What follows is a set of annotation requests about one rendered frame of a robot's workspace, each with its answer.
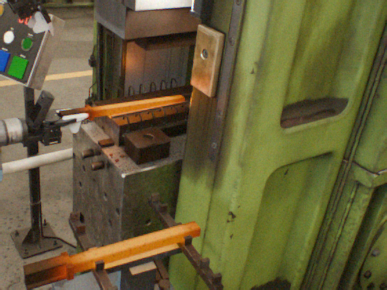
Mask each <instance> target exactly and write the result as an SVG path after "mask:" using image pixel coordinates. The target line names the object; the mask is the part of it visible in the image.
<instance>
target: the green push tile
mask: <svg viewBox="0 0 387 290"><path fill-rule="evenodd" d="M28 63H29V61H28V60H25V59H22V58H21V57H18V56H16V55H15V56H14V59H13V60H12V64H11V66H10V68H9V71H8V74H9V75H12V76H14V77H17V78H19V79H23V78H24V75H25V73H26V69H27V67H28Z"/></svg>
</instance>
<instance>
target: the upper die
mask: <svg viewBox="0 0 387 290"><path fill-rule="evenodd" d="M190 10H192V6H188V7H179V8H162V9H154V10H137V11H135V10H133V9H131V8H130V7H127V6H125V5H124V3H123V4H122V3H120V2H118V1H116V0H95V20H96V21H98V22H100V24H102V25H103V26H104V27H107V28H108V29H109V30H111V31H112V32H114V33H115V34H117V35H119V37H121V38H123V39H137V38H144V37H156V35H168V34H174V33H181V32H193V31H197V30H198V25H201V21H202V19H198V18H196V17H193V16H191V15H190Z"/></svg>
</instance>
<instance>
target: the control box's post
mask: <svg viewBox="0 0 387 290"><path fill-rule="evenodd" d="M23 90H24V98H25V112H26V122H27V120H28V118H29V115H30V113H31V111H32V109H33V107H34V106H35V101H34V99H35V94H34V88H29V87H26V86H23ZM27 151H28V154H29V156H31V155H37V143H36V142H34V143H30V144H28V146H27ZM28 179H29V192H30V201H31V203H32V204H33V203H36V202H39V187H38V170H37V168H32V169H28ZM30 219H31V228H32V237H33V238H34V242H36V235H35V231H36V229H38V232H39V238H40V221H39V204H36V205H30ZM40 239H41V238H40Z"/></svg>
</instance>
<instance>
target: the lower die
mask: <svg viewBox="0 0 387 290"><path fill-rule="evenodd" d="M192 91H193V86H192V85H188V86H180V87H175V88H168V89H164V90H156V91H151V92H147V93H139V95H131V96H126V97H119V98H115V99H107V100H102V101H95V102H92V107H98V106H102V105H108V104H118V103H124V102H134V101H139V100H145V99H155V98H160V97H170V96H176V95H181V96H185V95H191V94H192ZM183 103H186V104H188V107H189V109H190V103H191V100H190V99H189V100H184V101H178V102H174V103H170V104H163V105H159V106H156V107H151V108H145V109H141V110H134V111H130V112H125V113H119V114H114V115H111V118H110V117H109V116H108V115H104V116H99V117H95V120H94V121H95V122H96V123H97V124H98V126H99V127H100V128H101V129H102V126H103V129H102V130H103V131H104V132H105V133H106V134H107V135H108V136H109V137H110V138H111V139H112V140H113V141H114V143H115V144H116V145H117V146H123V145H125V142H122V141H121V137H120V135H123V134H124V133H126V130H127V120H126V118H125V119H124V120H123V116H124V115H126V116H127V117H128V118H129V120H130V129H129V130H130V132H133V131H138V128H139V126H140V118H139V115H137V117H135V114H136V113H139V114H141V116H142V130H143V129H146V128H149V127H151V122H152V121H153V115H152V114H151V113H150V112H149V114H147V112H148V111H149V110H151V111H153V113H154V115H155V119H154V125H155V126H159V125H162V123H163V122H164V111H163V110H161V112H159V110H160V108H163V109H165V110H166V113H167V117H166V123H167V124H169V123H172V122H173V121H174V120H175V119H176V110H175V109H174V108H172V110H171V107H172V105H174V106H175V107H176V108H177V109H178V122H179V121H182V120H185V117H186V114H187V108H186V106H185V105H184V106H183V108H182V104H183ZM182 131H187V128H184V129H181V130H175V131H171V132H168V133H165V135H170V134H173V133H179V132H182Z"/></svg>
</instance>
